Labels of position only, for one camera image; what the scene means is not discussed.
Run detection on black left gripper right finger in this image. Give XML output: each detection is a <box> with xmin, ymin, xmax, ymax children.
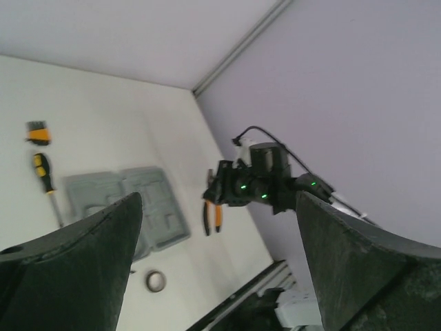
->
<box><xmin>296</xmin><ymin>192</ymin><xmax>440</xmax><ymax>330</ymax></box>

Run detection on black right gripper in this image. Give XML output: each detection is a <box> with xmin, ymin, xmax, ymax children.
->
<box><xmin>203</xmin><ymin>142</ymin><xmax>296</xmax><ymax>214</ymax></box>

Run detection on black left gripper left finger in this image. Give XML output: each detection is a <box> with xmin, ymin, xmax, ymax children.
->
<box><xmin>1</xmin><ymin>193</ymin><xmax>143</xmax><ymax>330</ymax></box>

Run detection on orange black pliers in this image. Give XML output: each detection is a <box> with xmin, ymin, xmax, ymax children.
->
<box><xmin>203</xmin><ymin>200</ymin><xmax>223</xmax><ymax>236</ymax></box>

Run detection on grey plastic tool case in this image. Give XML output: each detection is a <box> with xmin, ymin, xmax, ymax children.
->
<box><xmin>64</xmin><ymin>167</ymin><xmax>191</xmax><ymax>261</ymax></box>

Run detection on screwdriver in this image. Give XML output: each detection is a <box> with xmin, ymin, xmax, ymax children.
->
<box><xmin>32</xmin><ymin>152</ymin><xmax>64</xmax><ymax>228</ymax></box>

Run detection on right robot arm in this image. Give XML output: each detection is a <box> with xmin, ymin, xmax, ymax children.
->
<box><xmin>202</xmin><ymin>138</ymin><xmax>373</xmax><ymax>236</ymax></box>

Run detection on orange hex key set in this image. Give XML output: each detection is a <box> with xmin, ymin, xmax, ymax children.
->
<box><xmin>25</xmin><ymin>121</ymin><xmax>52</xmax><ymax>146</ymax></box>

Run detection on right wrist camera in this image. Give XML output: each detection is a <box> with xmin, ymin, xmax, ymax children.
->
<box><xmin>233</xmin><ymin>137</ymin><xmax>260</xmax><ymax>168</ymax></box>

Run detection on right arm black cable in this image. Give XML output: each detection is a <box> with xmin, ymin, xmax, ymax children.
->
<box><xmin>231</xmin><ymin>126</ymin><xmax>311</xmax><ymax>173</ymax></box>

